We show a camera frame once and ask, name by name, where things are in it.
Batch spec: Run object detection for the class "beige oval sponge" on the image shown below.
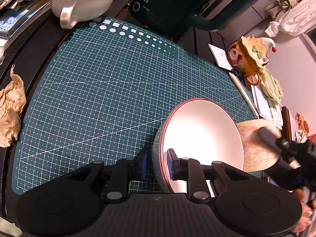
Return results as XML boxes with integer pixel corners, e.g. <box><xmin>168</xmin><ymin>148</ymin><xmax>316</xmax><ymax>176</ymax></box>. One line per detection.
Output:
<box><xmin>236</xmin><ymin>119</ymin><xmax>281</xmax><ymax>172</ymax></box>

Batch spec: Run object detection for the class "white bowl red rim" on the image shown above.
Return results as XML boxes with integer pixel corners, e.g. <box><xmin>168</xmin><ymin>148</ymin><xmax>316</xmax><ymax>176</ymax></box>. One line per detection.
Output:
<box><xmin>151</xmin><ymin>98</ymin><xmax>244</xmax><ymax>193</ymax></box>

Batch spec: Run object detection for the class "person right hand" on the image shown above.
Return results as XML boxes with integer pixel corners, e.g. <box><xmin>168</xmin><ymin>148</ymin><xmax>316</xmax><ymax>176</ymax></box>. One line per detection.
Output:
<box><xmin>292</xmin><ymin>189</ymin><xmax>315</xmax><ymax>237</ymax></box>

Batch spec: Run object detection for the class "white paper stack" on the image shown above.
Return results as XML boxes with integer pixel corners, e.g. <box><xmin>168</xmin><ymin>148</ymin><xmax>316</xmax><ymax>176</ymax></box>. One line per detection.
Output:
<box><xmin>251</xmin><ymin>86</ymin><xmax>283</xmax><ymax>130</ymax></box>

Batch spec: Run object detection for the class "pale green container lid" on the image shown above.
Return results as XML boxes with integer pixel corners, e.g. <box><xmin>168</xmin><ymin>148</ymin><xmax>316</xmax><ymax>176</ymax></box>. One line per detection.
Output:
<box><xmin>260</xmin><ymin>69</ymin><xmax>283</xmax><ymax>104</ymax></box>

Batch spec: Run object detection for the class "green cutting mat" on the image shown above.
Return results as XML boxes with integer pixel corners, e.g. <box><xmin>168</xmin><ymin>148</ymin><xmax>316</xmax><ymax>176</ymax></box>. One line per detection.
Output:
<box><xmin>11</xmin><ymin>18</ymin><xmax>254</xmax><ymax>195</ymax></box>

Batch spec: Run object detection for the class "white pen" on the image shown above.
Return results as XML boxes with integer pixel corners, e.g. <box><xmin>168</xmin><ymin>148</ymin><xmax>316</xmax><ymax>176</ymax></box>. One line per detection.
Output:
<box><xmin>228</xmin><ymin>72</ymin><xmax>259</xmax><ymax>119</ymax></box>

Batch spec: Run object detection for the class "orange pig teapot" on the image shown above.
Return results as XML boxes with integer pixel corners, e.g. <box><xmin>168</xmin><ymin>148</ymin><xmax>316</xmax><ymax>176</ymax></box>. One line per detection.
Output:
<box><xmin>227</xmin><ymin>35</ymin><xmax>276</xmax><ymax>86</ymax></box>

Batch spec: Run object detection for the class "white card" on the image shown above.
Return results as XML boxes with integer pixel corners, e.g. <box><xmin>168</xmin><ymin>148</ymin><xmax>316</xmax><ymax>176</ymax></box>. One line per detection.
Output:
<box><xmin>208</xmin><ymin>44</ymin><xmax>232</xmax><ymax>71</ymax></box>

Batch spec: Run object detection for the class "white crumpled cloth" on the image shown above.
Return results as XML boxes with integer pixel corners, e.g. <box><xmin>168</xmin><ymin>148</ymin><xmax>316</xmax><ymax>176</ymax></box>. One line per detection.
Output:
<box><xmin>265</xmin><ymin>0</ymin><xmax>316</xmax><ymax>38</ymax></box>

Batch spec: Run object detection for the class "crumpled brown paper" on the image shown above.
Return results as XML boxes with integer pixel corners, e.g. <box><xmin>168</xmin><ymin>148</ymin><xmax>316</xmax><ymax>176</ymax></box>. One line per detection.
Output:
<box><xmin>1</xmin><ymin>65</ymin><xmax>26</xmax><ymax>148</ymax></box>

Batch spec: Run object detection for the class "blue patterned notebook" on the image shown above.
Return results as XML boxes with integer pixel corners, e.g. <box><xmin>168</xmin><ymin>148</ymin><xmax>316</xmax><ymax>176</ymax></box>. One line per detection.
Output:
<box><xmin>1</xmin><ymin>9</ymin><xmax>29</xmax><ymax>39</ymax></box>

